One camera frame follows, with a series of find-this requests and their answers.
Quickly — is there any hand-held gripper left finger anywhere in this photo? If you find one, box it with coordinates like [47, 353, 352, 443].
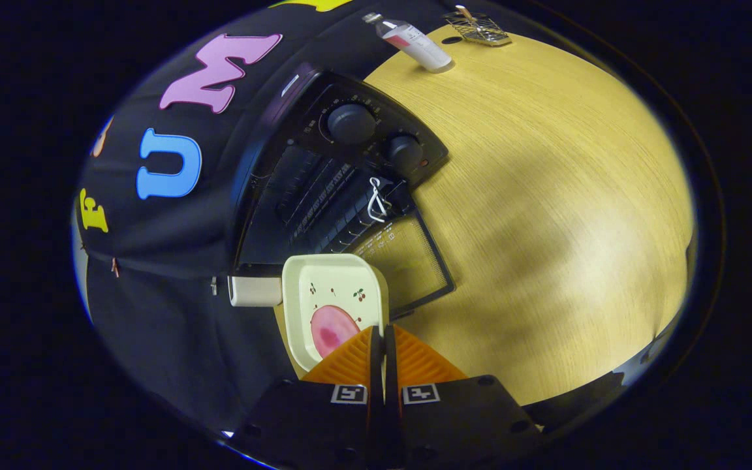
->
[229, 325, 386, 470]

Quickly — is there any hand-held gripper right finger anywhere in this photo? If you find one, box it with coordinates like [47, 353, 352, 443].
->
[384, 324, 543, 470]

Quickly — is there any pink ham slice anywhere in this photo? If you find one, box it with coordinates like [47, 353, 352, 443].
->
[310, 305, 362, 358]

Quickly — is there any cream food tray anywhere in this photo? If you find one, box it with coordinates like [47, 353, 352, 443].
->
[281, 253, 390, 373]

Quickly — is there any black toaster oven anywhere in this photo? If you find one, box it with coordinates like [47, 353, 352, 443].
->
[226, 62, 456, 321]

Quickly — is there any white bread toaster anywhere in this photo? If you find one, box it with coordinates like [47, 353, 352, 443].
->
[228, 275, 283, 307]

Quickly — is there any black backdrop cloth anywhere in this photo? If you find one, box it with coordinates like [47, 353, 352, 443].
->
[74, 0, 527, 435]

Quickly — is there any plastic bottle with pink label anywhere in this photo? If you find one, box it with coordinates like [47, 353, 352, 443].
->
[362, 12, 453, 74]

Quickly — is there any metal wire holder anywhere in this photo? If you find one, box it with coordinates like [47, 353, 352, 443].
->
[443, 12, 512, 48]

